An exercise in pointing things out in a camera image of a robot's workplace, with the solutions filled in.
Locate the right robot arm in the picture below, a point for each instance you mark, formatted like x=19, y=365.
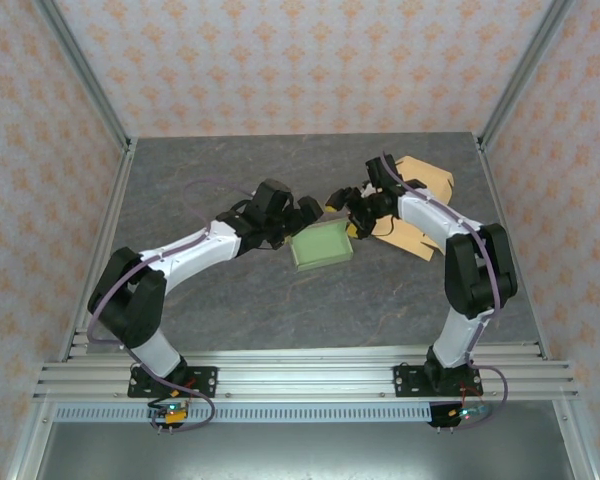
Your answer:
x=430, y=215

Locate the aluminium frame post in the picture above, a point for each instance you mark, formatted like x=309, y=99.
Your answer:
x=85, y=80
x=525, y=75

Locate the green paper box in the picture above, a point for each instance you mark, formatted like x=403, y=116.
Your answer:
x=320, y=247

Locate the aluminium extrusion cross beam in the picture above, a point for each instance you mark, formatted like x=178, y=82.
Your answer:
x=305, y=380

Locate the aluminium side rail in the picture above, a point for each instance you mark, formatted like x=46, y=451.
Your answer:
x=512, y=250
x=100, y=245

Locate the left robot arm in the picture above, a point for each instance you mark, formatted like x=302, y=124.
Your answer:
x=190, y=252

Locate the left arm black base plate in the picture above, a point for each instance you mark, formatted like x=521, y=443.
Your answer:
x=205, y=382

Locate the aluminium frame leg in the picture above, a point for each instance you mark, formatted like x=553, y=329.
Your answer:
x=30, y=445
x=580, y=445

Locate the orange paper box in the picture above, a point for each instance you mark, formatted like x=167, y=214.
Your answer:
x=437, y=182

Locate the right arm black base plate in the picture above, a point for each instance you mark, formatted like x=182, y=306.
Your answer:
x=407, y=382

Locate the grey metal sheet panel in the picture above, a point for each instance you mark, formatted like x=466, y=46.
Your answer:
x=300, y=452

